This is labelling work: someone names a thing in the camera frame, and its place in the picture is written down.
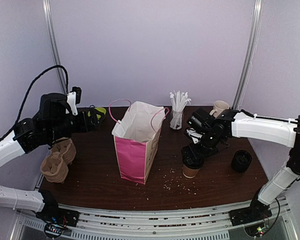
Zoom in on green plastic bowl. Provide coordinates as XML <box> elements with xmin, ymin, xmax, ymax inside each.
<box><xmin>88</xmin><ymin>107</ymin><xmax>107</xmax><ymax>119</ymax></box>

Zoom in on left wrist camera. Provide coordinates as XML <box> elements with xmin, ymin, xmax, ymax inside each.
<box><xmin>65</xmin><ymin>86</ymin><xmax>82</xmax><ymax>116</ymax></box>

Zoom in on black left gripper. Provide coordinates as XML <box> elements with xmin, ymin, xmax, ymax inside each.
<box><xmin>47</xmin><ymin>107</ymin><xmax>104</xmax><ymax>142</ymax></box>

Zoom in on glass jar of straws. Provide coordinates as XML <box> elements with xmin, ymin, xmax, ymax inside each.
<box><xmin>169</xmin><ymin>91</ymin><xmax>191</xmax><ymax>130</ymax></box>

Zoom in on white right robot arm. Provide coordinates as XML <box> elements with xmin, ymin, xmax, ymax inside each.
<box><xmin>182</xmin><ymin>108</ymin><xmax>300</xmax><ymax>221</ymax></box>

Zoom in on aluminium frame post right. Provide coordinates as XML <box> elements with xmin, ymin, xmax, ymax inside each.
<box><xmin>232</xmin><ymin>0</ymin><xmax>264</xmax><ymax>110</ymax></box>

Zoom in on stack of pulp cup carriers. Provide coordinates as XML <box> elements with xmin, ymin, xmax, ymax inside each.
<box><xmin>40</xmin><ymin>138</ymin><xmax>77</xmax><ymax>184</ymax></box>

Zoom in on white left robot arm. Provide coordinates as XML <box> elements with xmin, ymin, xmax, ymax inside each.
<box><xmin>0</xmin><ymin>92</ymin><xmax>105</xmax><ymax>222</ymax></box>

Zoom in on stack of black cup lids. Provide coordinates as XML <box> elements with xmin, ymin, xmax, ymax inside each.
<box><xmin>231</xmin><ymin>150</ymin><xmax>252</xmax><ymax>173</ymax></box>

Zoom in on aluminium frame post left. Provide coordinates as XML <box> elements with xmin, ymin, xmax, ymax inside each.
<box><xmin>42</xmin><ymin>0</ymin><xmax>68</xmax><ymax>94</ymax></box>

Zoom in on aluminium frame post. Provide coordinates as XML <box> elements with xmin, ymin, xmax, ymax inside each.
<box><xmin>232</xmin><ymin>0</ymin><xmax>264</xmax><ymax>110</ymax></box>
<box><xmin>42</xmin><ymin>0</ymin><xmax>68</xmax><ymax>94</ymax></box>

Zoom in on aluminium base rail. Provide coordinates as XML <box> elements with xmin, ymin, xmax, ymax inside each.
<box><xmin>8</xmin><ymin>197</ymin><xmax>299</xmax><ymax>240</ymax></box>

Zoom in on white ceramic mug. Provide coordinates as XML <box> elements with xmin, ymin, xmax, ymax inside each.
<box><xmin>209</xmin><ymin>100</ymin><xmax>230</xmax><ymax>118</ymax></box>

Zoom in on white pink paper bag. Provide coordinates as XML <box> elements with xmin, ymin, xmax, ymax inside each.
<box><xmin>108</xmin><ymin>101</ymin><xmax>170</xmax><ymax>185</ymax></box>

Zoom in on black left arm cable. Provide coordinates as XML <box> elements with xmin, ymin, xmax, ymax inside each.
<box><xmin>0</xmin><ymin>64</ymin><xmax>70</xmax><ymax>147</ymax></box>

